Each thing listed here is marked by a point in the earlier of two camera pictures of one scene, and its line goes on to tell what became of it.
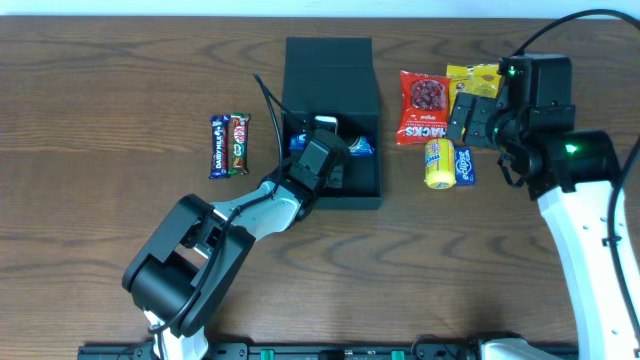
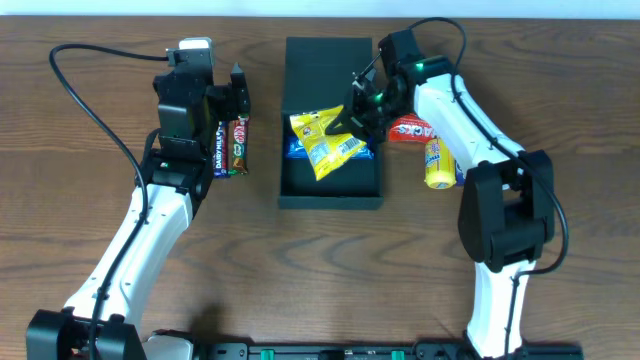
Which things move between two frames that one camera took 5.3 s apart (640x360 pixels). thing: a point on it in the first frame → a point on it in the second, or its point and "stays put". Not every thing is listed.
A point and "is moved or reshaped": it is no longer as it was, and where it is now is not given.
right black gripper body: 489,126 → 361,107
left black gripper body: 335,179 → 238,100
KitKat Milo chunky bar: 239,143 stays put
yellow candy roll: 439,164 stays put
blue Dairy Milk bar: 220,129 stays put
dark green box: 336,77 stays put
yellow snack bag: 477,80 is moved or reshaped
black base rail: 295,351 stays put
